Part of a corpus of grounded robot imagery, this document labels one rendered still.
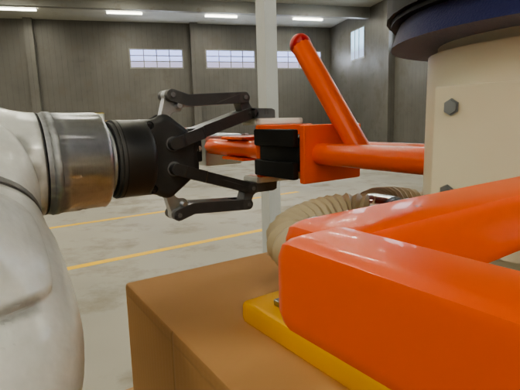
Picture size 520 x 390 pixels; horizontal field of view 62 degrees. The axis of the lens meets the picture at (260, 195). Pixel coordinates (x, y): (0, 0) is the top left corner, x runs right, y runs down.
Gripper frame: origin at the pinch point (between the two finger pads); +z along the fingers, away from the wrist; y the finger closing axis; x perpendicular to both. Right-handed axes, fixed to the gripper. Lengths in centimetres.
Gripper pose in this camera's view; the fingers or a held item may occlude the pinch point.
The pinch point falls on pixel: (275, 148)
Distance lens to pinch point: 53.1
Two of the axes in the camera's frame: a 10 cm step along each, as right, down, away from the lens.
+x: 5.8, 1.1, -8.1
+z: 8.2, -1.1, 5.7
